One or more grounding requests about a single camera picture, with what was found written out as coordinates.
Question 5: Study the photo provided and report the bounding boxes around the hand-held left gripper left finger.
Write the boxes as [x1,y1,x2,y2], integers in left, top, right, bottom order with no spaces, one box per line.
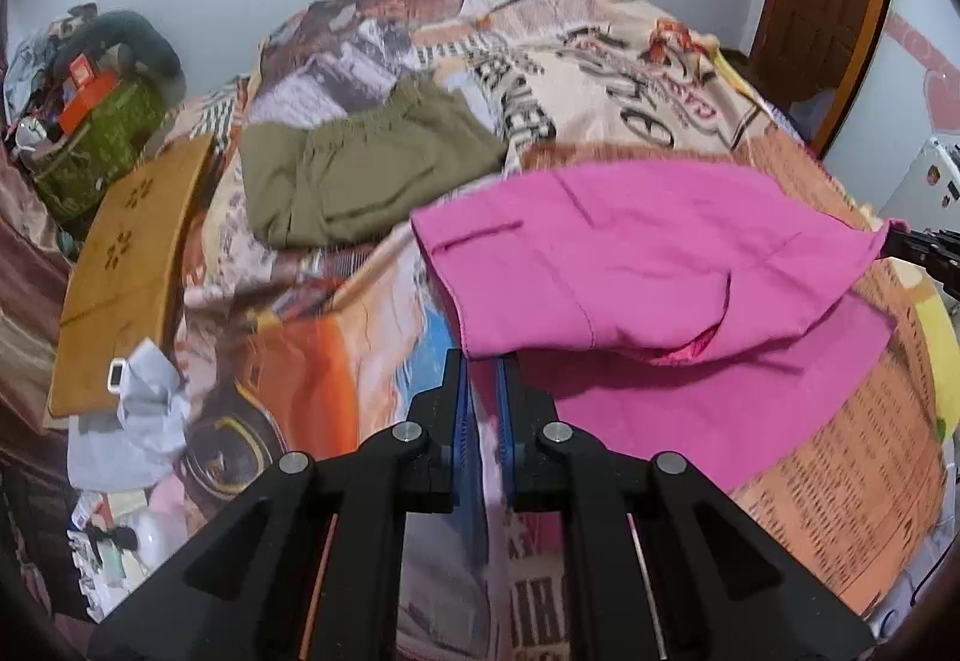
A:
[88,347,472,661]

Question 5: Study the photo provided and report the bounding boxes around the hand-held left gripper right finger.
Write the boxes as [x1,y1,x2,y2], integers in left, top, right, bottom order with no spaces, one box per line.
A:
[497,353,875,661]

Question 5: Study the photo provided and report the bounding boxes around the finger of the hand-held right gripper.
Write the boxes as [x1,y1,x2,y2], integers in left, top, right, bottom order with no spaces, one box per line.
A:
[883,222,960,302]

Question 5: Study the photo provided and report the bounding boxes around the pink pants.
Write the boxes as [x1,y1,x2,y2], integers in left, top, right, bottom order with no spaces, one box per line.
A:
[410,158,908,493]

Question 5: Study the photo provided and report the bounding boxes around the olive green pants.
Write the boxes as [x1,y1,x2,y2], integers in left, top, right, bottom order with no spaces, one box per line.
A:
[240,77,511,250]

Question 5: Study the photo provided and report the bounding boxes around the white appliance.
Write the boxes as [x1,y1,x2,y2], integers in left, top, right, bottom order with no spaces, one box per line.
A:
[896,136,960,220]

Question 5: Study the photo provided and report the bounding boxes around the yellow bedsheet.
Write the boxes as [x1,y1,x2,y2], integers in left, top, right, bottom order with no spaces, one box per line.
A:
[892,260,960,444]

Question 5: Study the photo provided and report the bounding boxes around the printed blanket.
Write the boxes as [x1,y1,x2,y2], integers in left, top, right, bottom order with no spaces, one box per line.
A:
[154,0,950,661]

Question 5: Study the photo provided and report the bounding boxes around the grey white cloth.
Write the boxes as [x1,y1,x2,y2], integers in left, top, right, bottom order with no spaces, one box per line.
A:
[67,340,192,489]

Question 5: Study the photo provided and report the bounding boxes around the pile of assorted packets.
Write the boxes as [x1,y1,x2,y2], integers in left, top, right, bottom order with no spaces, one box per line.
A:
[69,487,188,583]

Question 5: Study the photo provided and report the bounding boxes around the brown wooden board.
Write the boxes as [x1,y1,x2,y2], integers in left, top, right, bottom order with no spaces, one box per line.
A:
[46,134,218,418]

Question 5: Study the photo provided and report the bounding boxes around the brown curtain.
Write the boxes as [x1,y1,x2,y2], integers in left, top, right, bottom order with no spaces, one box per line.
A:
[0,158,76,482]

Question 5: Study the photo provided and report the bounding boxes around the green bag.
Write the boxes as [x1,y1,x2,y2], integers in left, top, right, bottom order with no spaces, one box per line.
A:
[22,77,167,220]

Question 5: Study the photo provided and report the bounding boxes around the dark grey neck pillow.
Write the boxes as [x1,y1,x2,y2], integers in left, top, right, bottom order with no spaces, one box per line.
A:
[75,10,187,100]

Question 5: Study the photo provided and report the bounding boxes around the orange box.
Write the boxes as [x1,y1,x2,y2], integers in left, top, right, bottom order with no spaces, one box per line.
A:
[58,55,121,133]

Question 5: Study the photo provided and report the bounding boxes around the patterned cloth pile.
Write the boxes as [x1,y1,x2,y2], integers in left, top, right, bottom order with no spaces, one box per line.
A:
[4,5,98,122]

